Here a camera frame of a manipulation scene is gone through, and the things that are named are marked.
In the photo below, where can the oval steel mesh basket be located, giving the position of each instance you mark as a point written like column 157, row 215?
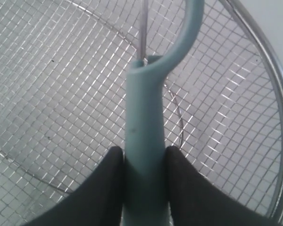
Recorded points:
column 62, row 101

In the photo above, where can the teal handled peeler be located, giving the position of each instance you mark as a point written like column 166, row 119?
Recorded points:
column 145, row 202

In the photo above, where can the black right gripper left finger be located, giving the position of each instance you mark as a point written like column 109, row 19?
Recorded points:
column 98, row 201

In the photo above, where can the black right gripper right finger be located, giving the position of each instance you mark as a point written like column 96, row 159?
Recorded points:
column 194, row 201

